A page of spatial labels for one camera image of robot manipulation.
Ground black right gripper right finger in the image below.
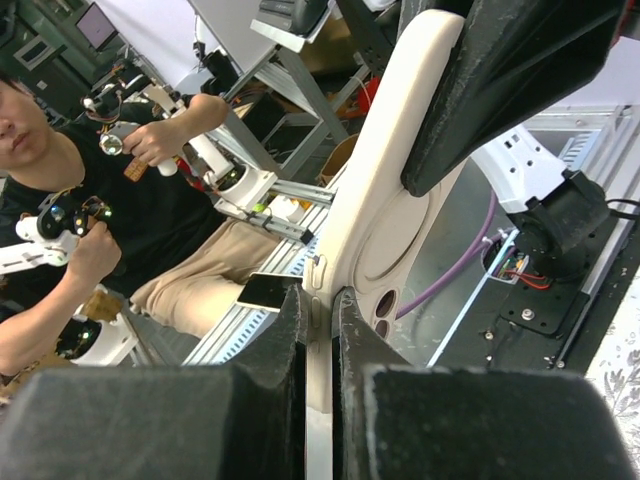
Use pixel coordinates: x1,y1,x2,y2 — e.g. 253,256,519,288
332,287,635,479

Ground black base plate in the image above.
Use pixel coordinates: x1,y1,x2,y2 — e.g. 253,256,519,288
430,217,639,370

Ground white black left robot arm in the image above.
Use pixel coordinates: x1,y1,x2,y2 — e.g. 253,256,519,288
399,1,628,278

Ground operator beige trousers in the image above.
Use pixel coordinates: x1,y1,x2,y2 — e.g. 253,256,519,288
130,219,280,338

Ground smartphone with beige case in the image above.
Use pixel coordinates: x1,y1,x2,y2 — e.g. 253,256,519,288
236,272,303,312

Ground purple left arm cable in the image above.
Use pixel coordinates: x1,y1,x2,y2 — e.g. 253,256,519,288
394,189,499,321

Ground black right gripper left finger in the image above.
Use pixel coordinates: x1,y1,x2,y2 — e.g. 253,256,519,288
1,287,306,479

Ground operator head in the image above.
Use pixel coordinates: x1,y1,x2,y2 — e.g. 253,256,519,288
1,80,52,174

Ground operator second forearm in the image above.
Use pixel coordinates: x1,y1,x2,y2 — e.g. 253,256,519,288
1,273,102,376

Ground operator black t-shirt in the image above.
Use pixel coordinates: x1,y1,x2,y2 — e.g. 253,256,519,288
1,116,226,308

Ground operator second bare hand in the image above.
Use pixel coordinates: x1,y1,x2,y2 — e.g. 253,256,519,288
65,221,121,286

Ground operator bare hand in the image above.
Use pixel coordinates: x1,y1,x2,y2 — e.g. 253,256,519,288
123,119,184,167

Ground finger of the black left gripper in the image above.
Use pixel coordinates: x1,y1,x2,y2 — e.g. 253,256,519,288
399,0,628,196

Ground operator bare forearm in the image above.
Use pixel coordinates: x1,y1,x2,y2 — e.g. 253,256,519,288
167,93,231,147

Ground aluminium frame stand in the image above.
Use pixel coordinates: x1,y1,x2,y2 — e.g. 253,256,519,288
205,45,351,245

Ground floral table cloth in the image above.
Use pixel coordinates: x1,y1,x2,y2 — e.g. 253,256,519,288
586,293,639,439

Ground black smartphone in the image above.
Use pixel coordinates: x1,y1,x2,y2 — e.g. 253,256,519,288
303,9,464,479

